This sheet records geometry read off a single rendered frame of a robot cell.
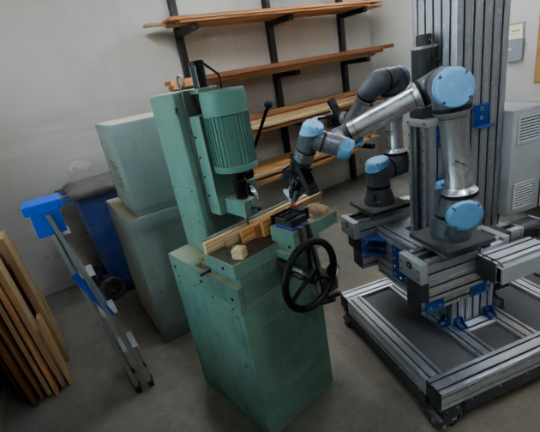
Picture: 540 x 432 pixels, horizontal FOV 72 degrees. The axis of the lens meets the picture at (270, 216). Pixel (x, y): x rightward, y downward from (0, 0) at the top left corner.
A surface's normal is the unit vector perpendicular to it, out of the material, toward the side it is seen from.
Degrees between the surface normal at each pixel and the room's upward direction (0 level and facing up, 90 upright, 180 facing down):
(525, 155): 90
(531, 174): 90
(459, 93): 82
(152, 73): 90
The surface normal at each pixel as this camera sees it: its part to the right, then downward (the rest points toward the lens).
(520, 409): -0.16, -0.92
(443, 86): -0.21, 0.26
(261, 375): 0.66, 0.17
